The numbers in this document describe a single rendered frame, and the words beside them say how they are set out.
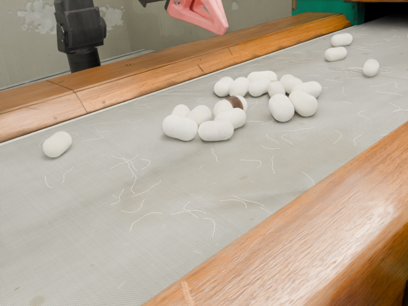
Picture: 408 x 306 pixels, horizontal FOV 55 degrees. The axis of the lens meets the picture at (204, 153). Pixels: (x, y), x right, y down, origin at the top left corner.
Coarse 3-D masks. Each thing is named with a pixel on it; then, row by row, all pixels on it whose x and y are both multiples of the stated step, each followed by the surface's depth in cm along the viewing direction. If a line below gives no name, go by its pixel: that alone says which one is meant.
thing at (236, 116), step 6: (234, 108) 37; (222, 114) 36; (228, 114) 36; (234, 114) 36; (240, 114) 37; (216, 120) 36; (228, 120) 36; (234, 120) 36; (240, 120) 37; (234, 126) 37
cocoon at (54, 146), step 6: (60, 132) 36; (66, 132) 37; (48, 138) 35; (54, 138) 35; (60, 138) 35; (66, 138) 36; (48, 144) 35; (54, 144) 35; (60, 144) 35; (66, 144) 36; (48, 150) 35; (54, 150) 35; (60, 150) 35; (48, 156) 35; (54, 156) 35
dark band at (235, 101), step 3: (231, 96) 39; (234, 96) 39; (225, 99) 39; (228, 99) 39; (231, 99) 39; (234, 99) 39; (237, 99) 39; (231, 102) 38; (234, 102) 39; (237, 102) 39; (240, 102) 39; (234, 105) 38; (237, 105) 39; (240, 105) 39; (240, 108) 39
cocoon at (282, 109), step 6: (276, 96) 38; (282, 96) 38; (270, 102) 39; (276, 102) 37; (282, 102) 37; (288, 102) 37; (270, 108) 38; (276, 108) 37; (282, 108) 37; (288, 108) 37; (276, 114) 37; (282, 114) 37; (288, 114) 37; (282, 120) 37
